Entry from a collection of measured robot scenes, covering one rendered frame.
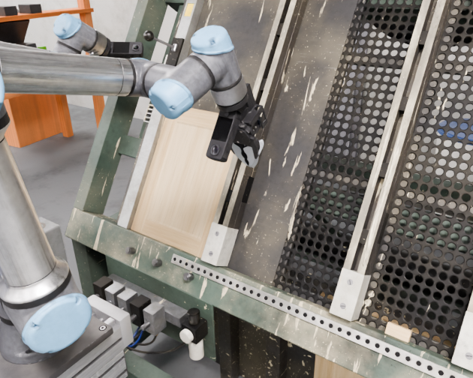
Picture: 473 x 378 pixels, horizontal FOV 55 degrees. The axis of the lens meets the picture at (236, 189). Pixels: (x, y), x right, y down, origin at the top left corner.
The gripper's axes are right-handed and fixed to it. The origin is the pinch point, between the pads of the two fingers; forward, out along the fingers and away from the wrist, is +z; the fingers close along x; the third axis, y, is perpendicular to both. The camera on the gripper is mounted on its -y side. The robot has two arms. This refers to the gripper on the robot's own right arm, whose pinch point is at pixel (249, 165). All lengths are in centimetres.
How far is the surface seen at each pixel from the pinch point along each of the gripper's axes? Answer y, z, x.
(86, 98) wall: 228, 251, 486
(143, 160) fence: 11, 28, 62
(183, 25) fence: 56, 1, 62
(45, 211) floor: 21, 159, 260
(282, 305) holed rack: -15.7, 40.4, -7.8
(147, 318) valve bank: -35, 47, 34
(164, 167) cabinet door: 11, 30, 53
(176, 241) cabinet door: -9, 41, 37
